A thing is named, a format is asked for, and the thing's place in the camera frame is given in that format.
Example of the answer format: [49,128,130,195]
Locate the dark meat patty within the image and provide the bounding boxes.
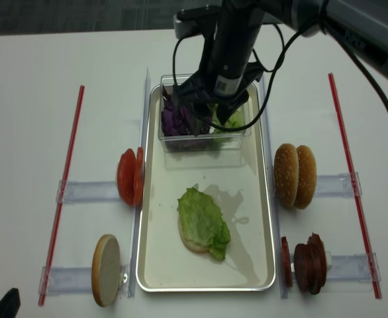
[293,244,319,295]
[307,233,327,287]

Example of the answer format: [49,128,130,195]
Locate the white metal serving tray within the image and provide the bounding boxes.
[136,86,275,292]

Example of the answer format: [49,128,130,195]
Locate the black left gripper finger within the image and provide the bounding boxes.
[217,104,243,124]

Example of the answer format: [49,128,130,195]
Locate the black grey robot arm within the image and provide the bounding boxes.
[173,1,388,135]

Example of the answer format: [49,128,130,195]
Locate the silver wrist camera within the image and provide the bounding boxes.
[173,5,220,39]

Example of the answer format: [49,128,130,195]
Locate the bun bottom on tray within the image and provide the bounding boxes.
[178,219,209,253]

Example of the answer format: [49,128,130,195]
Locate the front tomato slice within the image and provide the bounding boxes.
[117,148,136,206]

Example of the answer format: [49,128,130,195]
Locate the clear plastic salad container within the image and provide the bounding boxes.
[158,75,250,152]

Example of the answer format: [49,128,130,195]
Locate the lower left clear holder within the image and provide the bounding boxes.
[38,264,134,297]

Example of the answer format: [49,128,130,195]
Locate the lower right clear holder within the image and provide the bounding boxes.
[291,250,379,292]

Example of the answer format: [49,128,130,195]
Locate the right red straw rod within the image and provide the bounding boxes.
[328,73,382,299]

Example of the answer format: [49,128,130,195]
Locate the upright bun bottom slice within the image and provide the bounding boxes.
[91,234,121,307]

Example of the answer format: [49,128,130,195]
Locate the left sesame bun top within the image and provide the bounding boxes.
[273,143,299,207]

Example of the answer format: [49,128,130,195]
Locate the green lettuce pile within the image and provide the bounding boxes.
[210,104,244,129]

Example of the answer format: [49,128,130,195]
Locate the green lettuce leaf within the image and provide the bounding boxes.
[177,187,231,261]

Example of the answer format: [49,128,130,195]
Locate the tomato slice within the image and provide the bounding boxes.
[117,148,136,206]
[133,147,144,206]

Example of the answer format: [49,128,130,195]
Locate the rear tomato slice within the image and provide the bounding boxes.
[133,147,144,206]

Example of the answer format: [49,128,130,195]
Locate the dark meat patty rear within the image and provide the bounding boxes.
[307,233,327,287]

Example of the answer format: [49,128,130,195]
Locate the sesame bun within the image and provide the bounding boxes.
[294,145,317,209]
[273,143,299,207]

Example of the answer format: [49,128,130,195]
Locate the left clear vertical rail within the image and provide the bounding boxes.
[126,69,151,297]

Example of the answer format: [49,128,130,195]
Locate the black object bottom left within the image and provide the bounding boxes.
[0,288,21,318]

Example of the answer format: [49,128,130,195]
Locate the upper left clear holder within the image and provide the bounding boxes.
[56,180,120,204]

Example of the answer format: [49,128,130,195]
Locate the upper right clear holder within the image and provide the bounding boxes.
[314,173,362,197]

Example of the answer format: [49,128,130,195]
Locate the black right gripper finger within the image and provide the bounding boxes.
[191,104,213,136]

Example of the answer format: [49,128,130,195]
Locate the red straw rod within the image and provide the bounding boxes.
[38,85,85,307]
[328,73,382,299]

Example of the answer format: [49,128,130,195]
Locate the shredded purple cabbage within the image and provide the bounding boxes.
[161,87,193,136]

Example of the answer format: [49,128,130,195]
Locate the clear holder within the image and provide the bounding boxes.
[314,173,362,197]
[38,264,134,297]
[291,250,379,292]
[56,180,120,204]

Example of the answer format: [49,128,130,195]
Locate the clear vertical rail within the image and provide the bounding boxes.
[257,74,290,298]
[126,69,151,297]

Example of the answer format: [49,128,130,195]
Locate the dark meat patty front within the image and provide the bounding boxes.
[293,244,319,295]

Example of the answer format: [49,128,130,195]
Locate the thin red salami slice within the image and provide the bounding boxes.
[281,237,293,288]

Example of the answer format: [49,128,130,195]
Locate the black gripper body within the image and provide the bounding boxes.
[175,1,262,109]

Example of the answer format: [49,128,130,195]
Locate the left red straw rod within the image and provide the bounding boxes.
[38,85,85,307]

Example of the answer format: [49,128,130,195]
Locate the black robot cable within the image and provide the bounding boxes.
[171,6,388,150]

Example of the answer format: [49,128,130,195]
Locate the right sesame bun top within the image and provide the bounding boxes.
[294,145,317,209]

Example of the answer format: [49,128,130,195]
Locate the right clear vertical rail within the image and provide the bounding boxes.
[257,74,290,298]

